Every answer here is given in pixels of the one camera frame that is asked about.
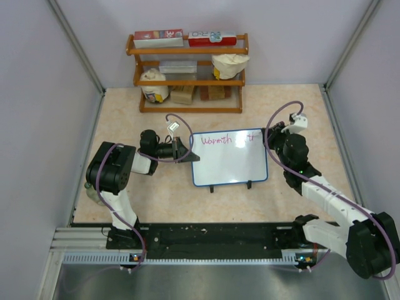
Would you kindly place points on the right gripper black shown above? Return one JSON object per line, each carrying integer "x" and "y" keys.
{"x": 274, "y": 133}

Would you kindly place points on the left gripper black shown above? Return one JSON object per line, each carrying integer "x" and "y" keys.
{"x": 179, "y": 150}

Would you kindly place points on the blue framed whiteboard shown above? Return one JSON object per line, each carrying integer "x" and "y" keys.
{"x": 229, "y": 157}

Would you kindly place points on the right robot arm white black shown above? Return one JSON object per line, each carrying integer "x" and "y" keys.
{"x": 368, "y": 241}

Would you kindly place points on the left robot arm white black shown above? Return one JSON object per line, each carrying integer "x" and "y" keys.
{"x": 108, "y": 175}

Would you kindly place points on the tan brown block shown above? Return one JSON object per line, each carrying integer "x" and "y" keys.
{"x": 182, "y": 94}

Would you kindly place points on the reddish brown block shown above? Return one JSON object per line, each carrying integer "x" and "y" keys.
{"x": 210, "y": 93}

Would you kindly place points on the white flour bag lower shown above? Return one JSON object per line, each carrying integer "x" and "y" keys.
{"x": 154, "y": 94}

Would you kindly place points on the wooden three-tier shelf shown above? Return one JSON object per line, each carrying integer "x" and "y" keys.
{"x": 148, "y": 58}

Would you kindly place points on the cream paper bag upper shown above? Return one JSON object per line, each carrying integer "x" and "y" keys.
{"x": 227, "y": 66}

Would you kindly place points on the clear glass bottle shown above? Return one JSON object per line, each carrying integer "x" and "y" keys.
{"x": 92, "y": 194}

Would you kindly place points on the red white box right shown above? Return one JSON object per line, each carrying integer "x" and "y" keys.
{"x": 211, "y": 38}

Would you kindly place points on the red white box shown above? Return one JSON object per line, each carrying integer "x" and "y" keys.
{"x": 168, "y": 38}
{"x": 211, "y": 38}

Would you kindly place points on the red white box left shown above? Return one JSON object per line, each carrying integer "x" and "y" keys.
{"x": 168, "y": 38}

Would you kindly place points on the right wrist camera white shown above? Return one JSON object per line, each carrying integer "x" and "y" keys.
{"x": 297, "y": 123}

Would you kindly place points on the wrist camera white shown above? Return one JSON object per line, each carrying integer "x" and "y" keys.
{"x": 297, "y": 123}
{"x": 172, "y": 127}

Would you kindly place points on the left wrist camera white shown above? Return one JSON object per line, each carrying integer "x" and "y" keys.
{"x": 172, "y": 127}

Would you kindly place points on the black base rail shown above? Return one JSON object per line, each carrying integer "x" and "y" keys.
{"x": 208, "y": 241}

